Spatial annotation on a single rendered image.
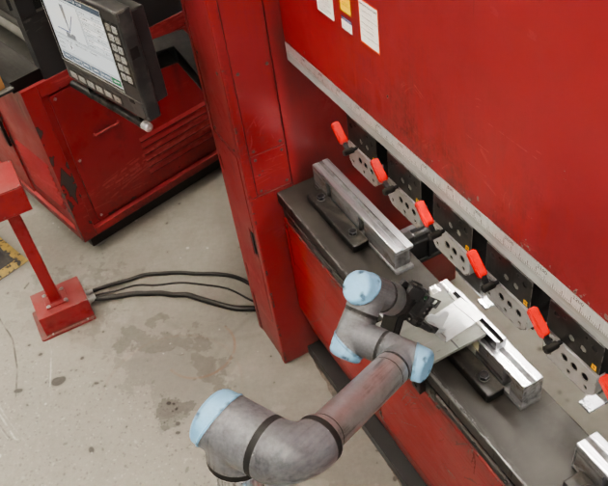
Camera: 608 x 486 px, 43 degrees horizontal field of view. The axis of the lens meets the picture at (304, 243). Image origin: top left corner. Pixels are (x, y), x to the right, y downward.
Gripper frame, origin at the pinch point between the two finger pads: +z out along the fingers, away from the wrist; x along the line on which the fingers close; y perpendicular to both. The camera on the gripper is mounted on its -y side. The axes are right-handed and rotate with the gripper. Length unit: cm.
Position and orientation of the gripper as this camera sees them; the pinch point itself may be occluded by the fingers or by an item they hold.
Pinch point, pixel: (431, 322)
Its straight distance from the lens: 194.1
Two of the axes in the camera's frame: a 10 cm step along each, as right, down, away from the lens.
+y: 5.6, -8.1, -1.9
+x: -5.5, -5.4, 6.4
